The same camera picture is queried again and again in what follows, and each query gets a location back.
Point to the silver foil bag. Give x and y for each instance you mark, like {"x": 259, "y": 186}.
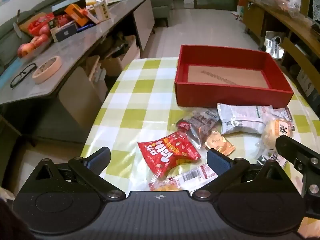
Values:
{"x": 273, "y": 46}

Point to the white carton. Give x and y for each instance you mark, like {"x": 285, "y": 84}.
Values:
{"x": 102, "y": 12}

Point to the orange box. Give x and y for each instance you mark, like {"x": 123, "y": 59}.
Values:
{"x": 76, "y": 13}

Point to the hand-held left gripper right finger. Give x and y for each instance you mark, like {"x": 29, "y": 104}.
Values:
{"x": 218, "y": 161}

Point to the grey green sofa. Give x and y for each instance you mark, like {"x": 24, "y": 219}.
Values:
{"x": 161, "y": 2}

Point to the small orange packet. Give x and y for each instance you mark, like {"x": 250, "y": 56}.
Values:
{"x": 220, "y": 142}

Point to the red gift pack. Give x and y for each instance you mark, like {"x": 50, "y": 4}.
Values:
{"x": 40, "y": 23}

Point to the clear packet with barcode label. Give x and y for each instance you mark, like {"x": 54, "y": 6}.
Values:
{"x": 190, "y": 177}

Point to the clear plastic bag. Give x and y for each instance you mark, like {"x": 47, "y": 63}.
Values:
{"x": 290, "y": 5}

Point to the cardboard box under table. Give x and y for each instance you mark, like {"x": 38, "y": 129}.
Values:
{"x": 125, "y": 57}

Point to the clear dark jerky packet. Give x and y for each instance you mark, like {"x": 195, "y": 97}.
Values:
{"x": 200, "y": 125}

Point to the long grey side table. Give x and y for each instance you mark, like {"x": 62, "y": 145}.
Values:
{"x": 75, "y": 52}

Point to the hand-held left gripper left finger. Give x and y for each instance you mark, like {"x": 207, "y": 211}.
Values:
{"x": 100, "y": 157}

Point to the black eyeglasses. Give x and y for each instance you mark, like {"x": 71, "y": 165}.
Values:
{"x": 27, "y": 69}

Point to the beige tape roll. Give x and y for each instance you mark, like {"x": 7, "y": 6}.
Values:
{"x": 53, "y": 65}

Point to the wooden cabinet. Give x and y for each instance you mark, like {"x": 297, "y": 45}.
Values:
{"x": 282, "y": 25}

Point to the red snack packet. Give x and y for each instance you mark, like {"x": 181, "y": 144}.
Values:
{"x": 167, "y": 152}

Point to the red cardboard box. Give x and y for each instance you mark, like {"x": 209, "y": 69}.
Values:
{"x": 225, "y": 95}

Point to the small black white packet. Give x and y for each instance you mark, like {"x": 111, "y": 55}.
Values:
{"x": 277, "y": 158}

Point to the white snack packet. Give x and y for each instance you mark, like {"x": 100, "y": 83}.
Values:
{"x": 237, "y": 117}

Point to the clear bun packet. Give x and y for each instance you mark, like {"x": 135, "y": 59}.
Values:
{"x": 271, "y": 132}

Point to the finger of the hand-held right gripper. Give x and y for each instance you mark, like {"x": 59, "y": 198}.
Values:
{"x": 290, "y": 146}

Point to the dark blue box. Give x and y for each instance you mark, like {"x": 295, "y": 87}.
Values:
{"x": 65, "y": 33}

